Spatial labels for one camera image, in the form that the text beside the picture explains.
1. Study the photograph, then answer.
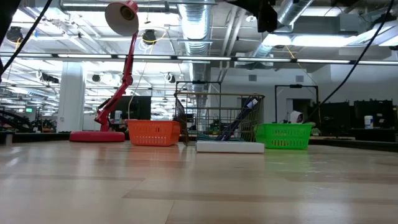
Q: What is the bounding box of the red desk lamp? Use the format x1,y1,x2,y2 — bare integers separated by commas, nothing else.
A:
69,0,140,143

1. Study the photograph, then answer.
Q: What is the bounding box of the green plastic basket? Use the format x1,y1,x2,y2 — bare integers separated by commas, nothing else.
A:
254,123,313,150

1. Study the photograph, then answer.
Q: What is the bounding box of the white box with label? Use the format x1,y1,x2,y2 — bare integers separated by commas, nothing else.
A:
195,140,266,154

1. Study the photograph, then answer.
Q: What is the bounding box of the purple braided cable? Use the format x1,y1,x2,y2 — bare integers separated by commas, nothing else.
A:
216,96,259,142

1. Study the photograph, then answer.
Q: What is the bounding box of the orange plastic basket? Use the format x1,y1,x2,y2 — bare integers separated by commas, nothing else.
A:
126,119,182,147

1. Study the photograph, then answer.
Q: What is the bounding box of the black background screen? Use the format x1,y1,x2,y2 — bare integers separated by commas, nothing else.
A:
109,95,152,121

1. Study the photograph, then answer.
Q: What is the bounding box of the metal wire basket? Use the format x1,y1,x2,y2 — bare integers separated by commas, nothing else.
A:
173,91,266,147

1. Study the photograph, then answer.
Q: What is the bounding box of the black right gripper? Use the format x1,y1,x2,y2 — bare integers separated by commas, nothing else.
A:
229,0,279,34

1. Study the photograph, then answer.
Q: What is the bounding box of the black metal frame stand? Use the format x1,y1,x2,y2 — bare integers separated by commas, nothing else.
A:
175,80,222,119
274,84,320,124

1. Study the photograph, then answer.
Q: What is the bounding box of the person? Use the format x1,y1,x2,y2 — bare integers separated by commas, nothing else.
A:
289,110,305,124

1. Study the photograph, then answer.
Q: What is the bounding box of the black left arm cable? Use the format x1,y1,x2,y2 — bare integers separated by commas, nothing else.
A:
0,0,53,77

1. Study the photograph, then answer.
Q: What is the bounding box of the black aluminium table frame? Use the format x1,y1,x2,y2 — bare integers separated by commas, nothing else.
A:
0,132,398,153

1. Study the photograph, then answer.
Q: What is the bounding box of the white building column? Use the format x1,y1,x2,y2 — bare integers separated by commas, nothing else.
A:
57,61,86,133

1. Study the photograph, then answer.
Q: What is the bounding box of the silver ventilation duct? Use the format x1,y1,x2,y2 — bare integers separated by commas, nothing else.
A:
177,0,213,82
252,0,314,58

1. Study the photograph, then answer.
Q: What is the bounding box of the black background cabinet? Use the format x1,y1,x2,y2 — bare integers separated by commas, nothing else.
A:
318,101,351,130
353,99,395,129

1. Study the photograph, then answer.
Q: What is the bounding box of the long ceiling light strip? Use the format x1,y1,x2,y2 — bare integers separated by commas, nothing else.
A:
0,52,398,65

